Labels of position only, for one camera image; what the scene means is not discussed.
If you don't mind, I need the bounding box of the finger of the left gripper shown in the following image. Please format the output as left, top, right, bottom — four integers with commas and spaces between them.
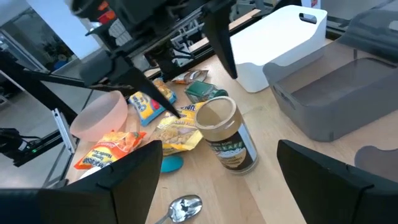
104, 57, 182, 119
201, 0, 239, 80

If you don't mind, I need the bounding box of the green-lidded spice jar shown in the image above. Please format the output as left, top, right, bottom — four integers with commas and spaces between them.
184, 80, 229, 105

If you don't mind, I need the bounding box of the white plastic bin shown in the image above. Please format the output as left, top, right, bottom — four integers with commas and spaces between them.
229, 4, 328, 93

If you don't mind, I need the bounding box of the teal plastic spoon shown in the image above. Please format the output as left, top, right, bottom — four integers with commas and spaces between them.
160, 154, 184, 174

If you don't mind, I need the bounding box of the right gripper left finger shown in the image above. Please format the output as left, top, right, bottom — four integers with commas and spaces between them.
66, 139, 164, 224

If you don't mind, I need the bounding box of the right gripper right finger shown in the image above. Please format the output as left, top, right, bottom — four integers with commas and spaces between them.
276, 139, 398, 224

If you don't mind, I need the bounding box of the silver spoon patterned handle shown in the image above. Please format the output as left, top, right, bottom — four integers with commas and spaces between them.
154, 195, 203, 224

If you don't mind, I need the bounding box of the orange Maruchan ramen packet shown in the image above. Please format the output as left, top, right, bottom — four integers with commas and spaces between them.
73, 130, 147, 180

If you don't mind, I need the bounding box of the pink translucent bowl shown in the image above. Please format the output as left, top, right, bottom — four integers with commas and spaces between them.
70, 90, 129, 143

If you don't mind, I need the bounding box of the brown snack packet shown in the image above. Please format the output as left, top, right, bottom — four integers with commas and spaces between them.
172, 69, 209, 85

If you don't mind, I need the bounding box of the yellow blue Maruchan ramen packet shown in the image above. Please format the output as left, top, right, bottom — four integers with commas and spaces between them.
128, 77, 178, 127

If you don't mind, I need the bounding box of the tan-lidded seasoning jar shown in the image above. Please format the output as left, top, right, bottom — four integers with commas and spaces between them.
195, 96, 259, 175

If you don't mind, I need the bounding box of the grey plastic bin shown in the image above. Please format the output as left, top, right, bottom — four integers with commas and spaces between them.
262, 7, 398, 142

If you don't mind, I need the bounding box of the white metal bracket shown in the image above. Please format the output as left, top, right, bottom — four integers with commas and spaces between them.
52, 108, 78, 154

